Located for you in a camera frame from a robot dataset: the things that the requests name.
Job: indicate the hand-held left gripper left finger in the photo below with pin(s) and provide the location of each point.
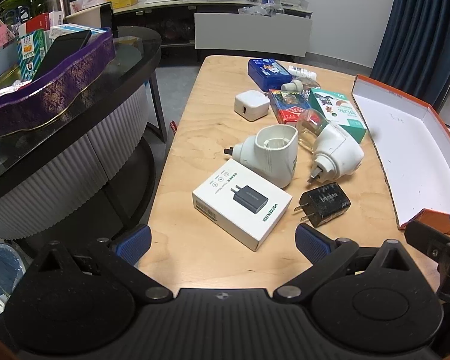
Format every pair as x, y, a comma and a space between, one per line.
135, 242

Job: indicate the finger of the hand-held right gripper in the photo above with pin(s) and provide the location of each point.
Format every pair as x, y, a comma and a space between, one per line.
435, 240

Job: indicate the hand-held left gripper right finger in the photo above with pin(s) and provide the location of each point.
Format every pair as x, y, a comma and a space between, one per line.
311, 242

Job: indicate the black wall charger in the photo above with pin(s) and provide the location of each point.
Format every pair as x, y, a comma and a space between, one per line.
328, 202

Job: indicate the clear glass bottle white cap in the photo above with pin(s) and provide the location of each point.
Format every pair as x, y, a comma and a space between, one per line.
292, 85

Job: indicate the blue card box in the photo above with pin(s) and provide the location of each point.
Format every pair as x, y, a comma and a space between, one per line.
266, 73

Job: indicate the white charger packaging box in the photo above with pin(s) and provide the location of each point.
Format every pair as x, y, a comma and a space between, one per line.
242, 204

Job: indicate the black round side table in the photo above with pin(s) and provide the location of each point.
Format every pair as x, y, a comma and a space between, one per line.
78, 165

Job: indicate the amber tinted glass bottle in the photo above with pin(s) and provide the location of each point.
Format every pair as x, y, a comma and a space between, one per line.
311, 127

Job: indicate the green white cardboard box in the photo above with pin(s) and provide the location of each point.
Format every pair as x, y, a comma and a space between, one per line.
345, 116

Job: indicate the blue lined waste bin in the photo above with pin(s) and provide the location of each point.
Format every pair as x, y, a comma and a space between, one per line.
3, 270

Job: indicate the red playing card box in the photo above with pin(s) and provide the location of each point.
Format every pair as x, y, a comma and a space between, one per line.
288, 107

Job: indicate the white USB charger cube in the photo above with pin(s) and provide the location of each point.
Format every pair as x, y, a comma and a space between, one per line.
251, 103

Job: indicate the purple fabric storage box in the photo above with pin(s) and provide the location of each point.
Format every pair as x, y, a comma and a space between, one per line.
60, 90

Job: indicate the small white plastic bottle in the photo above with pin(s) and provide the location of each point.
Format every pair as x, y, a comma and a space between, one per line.
300, 70

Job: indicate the dark blue curtain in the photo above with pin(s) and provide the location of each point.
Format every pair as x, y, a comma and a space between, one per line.
416, 26

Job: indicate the black tablet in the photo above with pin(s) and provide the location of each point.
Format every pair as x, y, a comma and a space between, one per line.
63, 48

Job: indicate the green white patterned carton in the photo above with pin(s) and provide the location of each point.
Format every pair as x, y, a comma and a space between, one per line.
32, 54

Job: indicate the white TV cabinet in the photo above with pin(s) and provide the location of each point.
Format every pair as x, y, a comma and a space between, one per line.
247, 33

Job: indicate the light blue white box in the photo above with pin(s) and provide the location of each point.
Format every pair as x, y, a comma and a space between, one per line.
71, 29

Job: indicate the clear plastic bag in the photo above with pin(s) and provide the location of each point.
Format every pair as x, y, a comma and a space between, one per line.
258, 10

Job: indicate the clear acrylic holder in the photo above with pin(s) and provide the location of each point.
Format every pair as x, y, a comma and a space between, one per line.
292, 2

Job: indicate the pink packet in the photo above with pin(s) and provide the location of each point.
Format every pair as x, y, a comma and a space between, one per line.
3, 37

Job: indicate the steel thermos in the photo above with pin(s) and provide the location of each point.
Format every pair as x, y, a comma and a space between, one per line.
58, 3

